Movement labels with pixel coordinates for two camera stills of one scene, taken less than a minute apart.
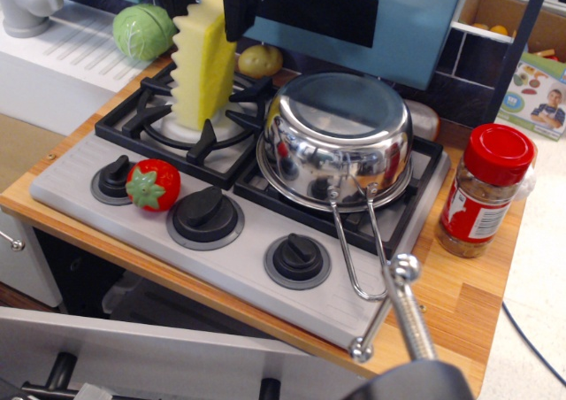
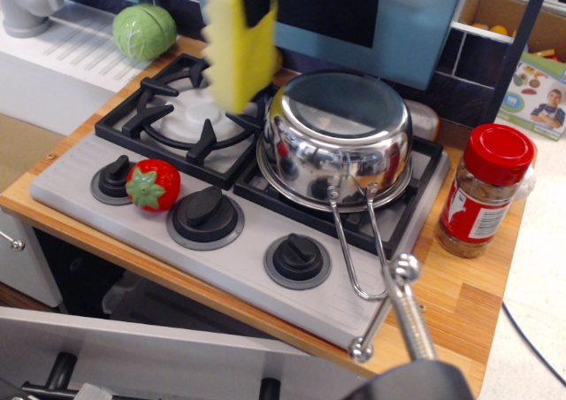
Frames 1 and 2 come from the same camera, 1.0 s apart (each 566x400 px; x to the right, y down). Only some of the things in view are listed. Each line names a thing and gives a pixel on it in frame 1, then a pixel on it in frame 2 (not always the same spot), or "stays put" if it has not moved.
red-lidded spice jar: x=498 y=158 stays put
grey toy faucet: x=26 y=2 stays put
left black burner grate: x=215 y=152 stays put
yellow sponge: x=203 y=59 to x=240 y=58
